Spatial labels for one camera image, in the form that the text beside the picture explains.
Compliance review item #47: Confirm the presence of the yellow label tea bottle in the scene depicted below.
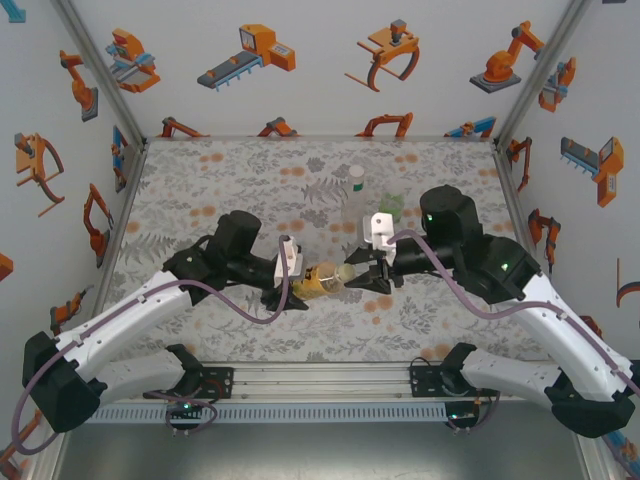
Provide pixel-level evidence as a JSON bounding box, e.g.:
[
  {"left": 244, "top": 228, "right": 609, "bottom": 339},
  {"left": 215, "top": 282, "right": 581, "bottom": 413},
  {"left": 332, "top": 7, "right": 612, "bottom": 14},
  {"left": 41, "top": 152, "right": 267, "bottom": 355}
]
[{"left": 290, "top": 260, "right": 351, "bottom": 302}]

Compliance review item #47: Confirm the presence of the slim clear plastic bottle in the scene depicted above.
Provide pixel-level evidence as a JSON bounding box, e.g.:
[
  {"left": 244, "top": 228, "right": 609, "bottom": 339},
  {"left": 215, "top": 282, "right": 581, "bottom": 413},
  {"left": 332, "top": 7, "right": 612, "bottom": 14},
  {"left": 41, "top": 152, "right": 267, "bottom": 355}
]
[{"left": 340, "top": 164, "right": 370, "bottom": 225}]

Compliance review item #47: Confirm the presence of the floral patterned table cover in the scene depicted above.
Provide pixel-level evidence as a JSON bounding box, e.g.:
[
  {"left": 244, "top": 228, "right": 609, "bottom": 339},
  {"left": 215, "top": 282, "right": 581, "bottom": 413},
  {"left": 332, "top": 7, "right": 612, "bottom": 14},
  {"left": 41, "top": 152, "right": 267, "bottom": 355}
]
[{"left": 87, "top": 138, "right": 531, "bottom": 364}]

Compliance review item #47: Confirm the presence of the small left controller board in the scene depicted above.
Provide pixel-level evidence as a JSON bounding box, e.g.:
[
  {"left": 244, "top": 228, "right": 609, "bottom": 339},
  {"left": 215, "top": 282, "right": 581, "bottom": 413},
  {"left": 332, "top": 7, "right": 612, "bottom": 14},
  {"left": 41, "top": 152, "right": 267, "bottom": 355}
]
[{"left": 164, "top": 398, "right": 207, "bottom": 416}]

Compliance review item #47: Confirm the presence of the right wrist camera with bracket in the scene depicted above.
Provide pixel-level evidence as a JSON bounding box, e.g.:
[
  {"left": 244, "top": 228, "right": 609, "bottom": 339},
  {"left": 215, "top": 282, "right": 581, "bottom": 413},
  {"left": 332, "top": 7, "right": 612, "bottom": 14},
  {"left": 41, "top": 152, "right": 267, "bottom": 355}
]
[{"left": 359, "top": 212, "right": 397, "bottom": 252}]

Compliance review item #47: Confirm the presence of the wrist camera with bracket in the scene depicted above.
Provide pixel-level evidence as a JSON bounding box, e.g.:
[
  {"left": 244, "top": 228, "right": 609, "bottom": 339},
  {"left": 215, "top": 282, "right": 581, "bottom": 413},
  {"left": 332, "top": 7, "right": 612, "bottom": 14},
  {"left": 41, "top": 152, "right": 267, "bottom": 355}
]
[
  {"left": 359, "top": 212, "right": 397, "bottom": 252},
  {"left": 272, "top": 234, "right": 306, "bottom": 282}
]

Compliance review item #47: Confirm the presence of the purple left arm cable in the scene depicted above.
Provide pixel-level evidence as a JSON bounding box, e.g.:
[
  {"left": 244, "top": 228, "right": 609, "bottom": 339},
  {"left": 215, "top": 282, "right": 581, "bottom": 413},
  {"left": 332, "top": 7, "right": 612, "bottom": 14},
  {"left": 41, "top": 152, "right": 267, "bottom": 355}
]
[{"left": 9, "top": 234, "right": 295, "bottom": 455}]

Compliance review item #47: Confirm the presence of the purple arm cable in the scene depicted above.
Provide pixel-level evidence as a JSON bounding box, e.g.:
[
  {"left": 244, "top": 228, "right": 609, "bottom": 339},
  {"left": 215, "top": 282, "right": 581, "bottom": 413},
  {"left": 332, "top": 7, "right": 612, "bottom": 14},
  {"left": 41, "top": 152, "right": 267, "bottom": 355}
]
[
  {"left": 9, "top": 234, "right": 295, "bottom": 455},
  {"left": 385, "top": 229, "right": 640, "bottom": 474}
]

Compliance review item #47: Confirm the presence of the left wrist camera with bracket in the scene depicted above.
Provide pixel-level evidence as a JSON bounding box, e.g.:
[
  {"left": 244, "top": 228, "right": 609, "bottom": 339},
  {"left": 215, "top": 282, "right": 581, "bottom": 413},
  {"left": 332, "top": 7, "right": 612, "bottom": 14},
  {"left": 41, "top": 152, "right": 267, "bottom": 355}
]
[{"left": 272, "top": 234, "right": 306, "bottom": 282}]

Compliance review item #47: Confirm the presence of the aluminium side rail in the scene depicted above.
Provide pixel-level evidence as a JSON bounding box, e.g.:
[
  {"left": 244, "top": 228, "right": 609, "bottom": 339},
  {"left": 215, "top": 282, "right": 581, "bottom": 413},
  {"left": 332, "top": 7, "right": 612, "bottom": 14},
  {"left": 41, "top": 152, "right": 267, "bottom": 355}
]
[
  {"left": 492, "top": 142, "right": 526, "bottom": 241},
  {"left": 79, "top": 139, "right": 150, "bottom": 364}
]

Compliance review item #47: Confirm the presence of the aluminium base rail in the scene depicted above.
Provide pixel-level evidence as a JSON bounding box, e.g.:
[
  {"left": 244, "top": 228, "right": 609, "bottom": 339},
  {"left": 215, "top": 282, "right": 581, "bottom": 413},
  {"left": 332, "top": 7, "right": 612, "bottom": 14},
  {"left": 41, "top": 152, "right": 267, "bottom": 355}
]
[{"left": 102, "top": 360, "right": 501, "bottom": 401}]

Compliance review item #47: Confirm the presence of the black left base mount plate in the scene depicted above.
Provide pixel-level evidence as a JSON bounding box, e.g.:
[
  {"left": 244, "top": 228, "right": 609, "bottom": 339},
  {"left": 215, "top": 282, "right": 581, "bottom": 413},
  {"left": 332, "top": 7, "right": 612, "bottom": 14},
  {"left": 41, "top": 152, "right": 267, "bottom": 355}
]
[{"left": 143, "top": 366, "right": 236, "bottom": 400}]

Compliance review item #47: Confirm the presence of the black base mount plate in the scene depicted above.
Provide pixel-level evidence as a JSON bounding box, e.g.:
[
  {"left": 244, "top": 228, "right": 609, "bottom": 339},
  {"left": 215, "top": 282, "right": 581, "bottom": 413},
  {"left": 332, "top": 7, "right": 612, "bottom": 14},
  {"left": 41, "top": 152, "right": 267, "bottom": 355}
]
[
  {"left": 143, "top": 366, "right": 236, "bottom": 400},
  {"left": 408, "top": 360, "right": 479, "bottom": 400}
]

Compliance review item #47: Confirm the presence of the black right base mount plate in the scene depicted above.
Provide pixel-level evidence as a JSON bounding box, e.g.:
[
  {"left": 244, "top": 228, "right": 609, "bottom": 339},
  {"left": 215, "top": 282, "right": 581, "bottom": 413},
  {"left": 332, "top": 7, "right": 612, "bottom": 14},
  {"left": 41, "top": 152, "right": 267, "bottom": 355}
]
[{"left": 408, "top": 360, "right": 479, "bottom": 400}]

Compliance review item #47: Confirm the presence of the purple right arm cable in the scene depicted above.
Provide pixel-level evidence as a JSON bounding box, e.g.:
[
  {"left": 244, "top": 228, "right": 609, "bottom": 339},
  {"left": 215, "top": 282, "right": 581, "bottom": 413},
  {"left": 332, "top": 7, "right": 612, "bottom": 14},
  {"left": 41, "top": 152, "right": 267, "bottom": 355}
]
[{"left": 385, "top": 229, "right": 640, "bottom": 474}]

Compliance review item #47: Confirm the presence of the slotted grey cable duct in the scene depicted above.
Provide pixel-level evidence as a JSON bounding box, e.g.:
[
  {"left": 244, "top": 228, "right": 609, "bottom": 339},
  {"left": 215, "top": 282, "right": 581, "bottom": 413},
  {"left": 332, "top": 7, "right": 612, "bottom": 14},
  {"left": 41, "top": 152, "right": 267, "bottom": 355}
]
[{"left": 89, "top": 402, "right": 451, "bottom": 425}]

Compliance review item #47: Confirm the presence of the aluminium frame post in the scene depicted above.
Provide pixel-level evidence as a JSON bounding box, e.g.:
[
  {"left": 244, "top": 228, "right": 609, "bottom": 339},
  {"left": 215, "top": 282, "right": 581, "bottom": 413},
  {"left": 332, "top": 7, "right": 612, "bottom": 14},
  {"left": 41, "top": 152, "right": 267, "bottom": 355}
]
[
  {"left": 27, "top": 432, "right": 69, "bottom": 480},
  {"left": 49, "top": 0, "right": 150, "bottom": 151},
  {"left": 492, "top": 0, "right": 595, "bottom": 150}
]

